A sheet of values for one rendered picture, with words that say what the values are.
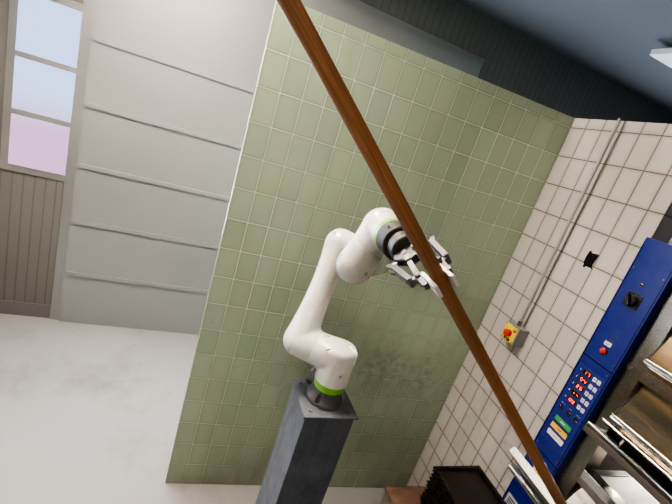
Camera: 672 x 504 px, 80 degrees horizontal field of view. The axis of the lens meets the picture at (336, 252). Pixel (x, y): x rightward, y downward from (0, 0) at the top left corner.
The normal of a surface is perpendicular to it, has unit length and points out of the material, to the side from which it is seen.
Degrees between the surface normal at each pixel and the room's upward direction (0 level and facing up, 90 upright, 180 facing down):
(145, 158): 90
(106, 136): 90
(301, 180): 90
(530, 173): 90
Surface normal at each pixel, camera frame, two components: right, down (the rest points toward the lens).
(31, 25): 0.29, 0.37
